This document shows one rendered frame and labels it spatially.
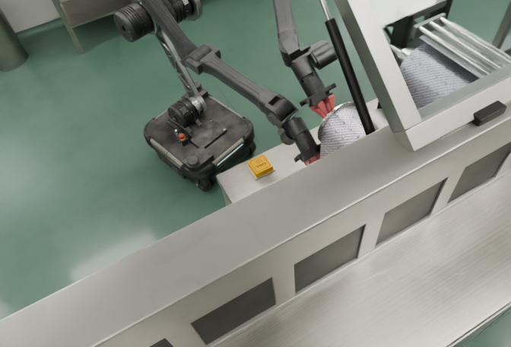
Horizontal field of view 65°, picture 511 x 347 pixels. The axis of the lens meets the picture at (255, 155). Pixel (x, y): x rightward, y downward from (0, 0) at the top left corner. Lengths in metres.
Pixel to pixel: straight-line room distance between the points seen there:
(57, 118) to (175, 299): 3.09
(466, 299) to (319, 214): 0.31
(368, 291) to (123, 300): 0.38
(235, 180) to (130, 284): 1.01
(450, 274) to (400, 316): 0.11
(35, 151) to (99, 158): 0.52
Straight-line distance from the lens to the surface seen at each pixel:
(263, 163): 1.47
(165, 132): 2.64
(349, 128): 1.06
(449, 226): 0.78
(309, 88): 1.15
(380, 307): 0.69
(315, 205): 0.50
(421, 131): 0.57
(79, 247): 2.65
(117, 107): 3.33
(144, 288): 0.49
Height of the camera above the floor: 2.08
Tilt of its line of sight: 51 degrees down
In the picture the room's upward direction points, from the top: 9 degrees counter-clockwise
